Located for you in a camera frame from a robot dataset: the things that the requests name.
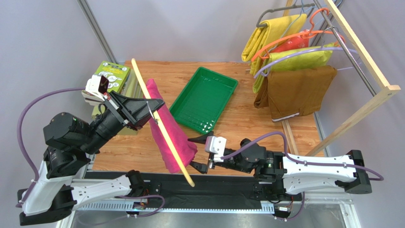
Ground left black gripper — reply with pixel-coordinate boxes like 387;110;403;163
81;90;166;154

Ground pink trousers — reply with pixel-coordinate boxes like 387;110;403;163
145;78;198;174

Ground cream yellow hanger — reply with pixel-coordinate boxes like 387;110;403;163
131;58;195;187

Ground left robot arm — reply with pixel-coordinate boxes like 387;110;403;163
18;92;164;226

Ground brown trousers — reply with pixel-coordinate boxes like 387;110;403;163
253;66;338;122

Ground lilac hanger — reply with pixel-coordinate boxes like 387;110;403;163
253;47;344;78

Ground yellow trousers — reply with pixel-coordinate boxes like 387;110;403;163
241;14;307;75

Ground red orange trousers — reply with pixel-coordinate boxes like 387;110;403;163
269;36;309;53

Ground lime green trousers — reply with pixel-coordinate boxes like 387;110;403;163
252;47;333;94

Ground orange hanger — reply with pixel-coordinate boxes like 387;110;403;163
251;8;333;61

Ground grey hanger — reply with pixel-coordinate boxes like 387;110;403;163
256;3;315;28

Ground black base mat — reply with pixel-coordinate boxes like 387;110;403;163
84;171;303;210

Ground green plastic tray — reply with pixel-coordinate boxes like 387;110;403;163
169;67;238;134

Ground wooden clothes rack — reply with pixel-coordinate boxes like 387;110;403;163
284;0;401;156

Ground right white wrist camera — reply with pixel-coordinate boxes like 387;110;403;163
204;136;227;156

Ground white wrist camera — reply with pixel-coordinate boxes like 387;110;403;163
204;136;227;156
85;75;109;101

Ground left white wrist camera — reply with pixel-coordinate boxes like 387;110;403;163
85;75;109;101

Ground aluminium corner post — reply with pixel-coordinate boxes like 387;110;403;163
77;0;118;64

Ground metal hanging rail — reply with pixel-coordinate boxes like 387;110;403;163
322;0;376;96

